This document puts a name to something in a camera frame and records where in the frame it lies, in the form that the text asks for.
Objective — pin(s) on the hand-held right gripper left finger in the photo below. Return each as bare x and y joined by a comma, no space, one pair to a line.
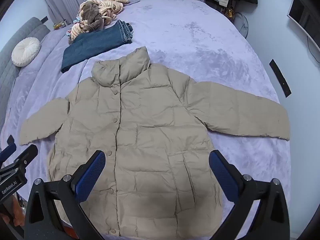
91,177

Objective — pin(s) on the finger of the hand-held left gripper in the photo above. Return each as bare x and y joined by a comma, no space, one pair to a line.
7,148
26,155

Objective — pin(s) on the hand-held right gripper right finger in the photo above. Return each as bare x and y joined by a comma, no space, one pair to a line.
222,175

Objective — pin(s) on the beige puffer jacket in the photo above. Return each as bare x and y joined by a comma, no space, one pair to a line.
150,135

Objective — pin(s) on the person's left hand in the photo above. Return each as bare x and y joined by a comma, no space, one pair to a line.
15,217

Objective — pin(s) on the round white cushion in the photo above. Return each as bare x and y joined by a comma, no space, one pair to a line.
25,51

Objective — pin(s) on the grey quilted headboard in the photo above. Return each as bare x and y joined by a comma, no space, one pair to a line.
17,37

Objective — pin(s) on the blue jeans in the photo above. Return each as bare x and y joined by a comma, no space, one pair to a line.
97,43

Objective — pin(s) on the lilac plush bed blanket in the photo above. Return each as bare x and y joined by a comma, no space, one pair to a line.
200,42

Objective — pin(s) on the colourful patterned cloth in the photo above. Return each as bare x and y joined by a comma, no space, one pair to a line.
75,21

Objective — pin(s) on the white standing fan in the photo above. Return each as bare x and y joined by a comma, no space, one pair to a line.
243,25

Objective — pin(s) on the brown plush garment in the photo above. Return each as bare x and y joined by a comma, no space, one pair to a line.
92,13

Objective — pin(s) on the white pleated curtain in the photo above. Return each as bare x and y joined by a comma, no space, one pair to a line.
61,0

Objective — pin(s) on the striped beige plush garment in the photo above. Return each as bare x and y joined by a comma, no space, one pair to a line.
110,6

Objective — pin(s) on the black wall strip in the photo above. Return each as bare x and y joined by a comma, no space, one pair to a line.
281,77

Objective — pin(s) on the wall television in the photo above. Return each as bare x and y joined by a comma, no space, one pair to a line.
300,12

